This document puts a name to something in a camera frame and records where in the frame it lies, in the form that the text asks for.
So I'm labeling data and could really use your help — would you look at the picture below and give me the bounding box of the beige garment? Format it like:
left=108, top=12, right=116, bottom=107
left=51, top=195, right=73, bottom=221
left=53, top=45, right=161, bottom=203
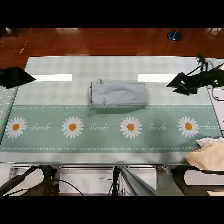
left=185, top=140, right=224, bottom=172

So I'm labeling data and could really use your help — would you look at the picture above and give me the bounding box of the black cable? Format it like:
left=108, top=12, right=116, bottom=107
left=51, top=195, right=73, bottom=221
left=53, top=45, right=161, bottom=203
left=107, top=165, right=123, bottom=197
left=52, top=178, right=85, bottom=197

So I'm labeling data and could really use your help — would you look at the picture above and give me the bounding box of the white garment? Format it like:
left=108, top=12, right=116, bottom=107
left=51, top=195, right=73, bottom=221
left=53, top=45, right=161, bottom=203
left=195, top=136, right=224, bottom=148

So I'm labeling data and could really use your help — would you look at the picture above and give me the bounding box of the silver frame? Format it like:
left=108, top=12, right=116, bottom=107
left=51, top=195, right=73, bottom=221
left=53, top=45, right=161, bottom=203
left=0, top=161, right=224, bottom=197

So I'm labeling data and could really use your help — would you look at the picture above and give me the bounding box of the light blue shirt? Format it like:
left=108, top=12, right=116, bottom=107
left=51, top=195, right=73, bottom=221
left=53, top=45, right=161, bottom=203
left=87, top=79, right=150, bottom=110

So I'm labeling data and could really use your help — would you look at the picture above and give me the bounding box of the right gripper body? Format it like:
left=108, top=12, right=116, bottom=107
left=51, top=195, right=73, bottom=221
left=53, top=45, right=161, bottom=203
left=182, top=73, right=207, bottom=94

